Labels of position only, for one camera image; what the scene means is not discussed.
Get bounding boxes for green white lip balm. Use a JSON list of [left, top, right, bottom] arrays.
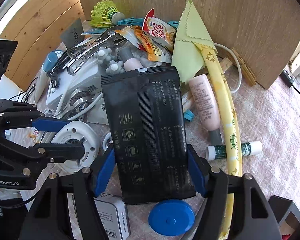
[[205, 141, 263, 161]]

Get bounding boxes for black foil packet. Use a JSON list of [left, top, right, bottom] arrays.
[[101, 66, 196, 205]]

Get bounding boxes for yellow tea stick packet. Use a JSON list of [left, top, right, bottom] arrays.
[[194, 43, 243, 239]]

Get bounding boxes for white tin box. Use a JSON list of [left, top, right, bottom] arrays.
[[94, 193, 130, 240]]

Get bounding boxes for blue round tape measure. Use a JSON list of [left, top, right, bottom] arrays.
[[148, 199, 195, 236]]

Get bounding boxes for silver carabiner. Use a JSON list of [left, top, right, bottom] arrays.
[[65, 31, 122, 75]]

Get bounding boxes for blue tube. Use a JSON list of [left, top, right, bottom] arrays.
[[34, 50, 59, 103]]

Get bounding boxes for pink cosmetic tube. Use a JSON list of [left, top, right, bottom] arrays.
[[189, 74, 222, 145]]

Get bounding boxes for grey card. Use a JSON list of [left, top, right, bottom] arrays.
[[61, 18, 84, 49]]

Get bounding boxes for wooden slat panel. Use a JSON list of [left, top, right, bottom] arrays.
[[0, 0, 85, 89]]

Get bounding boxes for black storage tray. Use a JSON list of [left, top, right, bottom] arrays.
[[268, 196, 300, 236]]

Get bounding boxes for small pink bottle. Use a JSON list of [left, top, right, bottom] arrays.
[[117, 47, 143, 72]]

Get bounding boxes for wooden clothes peg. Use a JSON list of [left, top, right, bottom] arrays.
[[231, 48, 256, 87]]

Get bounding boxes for yellow green cleaning cloth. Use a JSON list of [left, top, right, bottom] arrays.
[[172, 0, 217, 83]]

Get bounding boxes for yellow green shuttlecock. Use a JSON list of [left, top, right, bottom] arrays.
[[90, 0, 126, 28]]

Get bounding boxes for orange snack sachet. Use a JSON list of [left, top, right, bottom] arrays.
[[115, 25, 172, 63]]

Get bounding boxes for red white snack sachet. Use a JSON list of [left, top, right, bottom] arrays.
[[142, 8, 177, 52]]

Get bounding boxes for white usb cable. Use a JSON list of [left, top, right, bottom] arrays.
[[213, 42, 243, 95]]

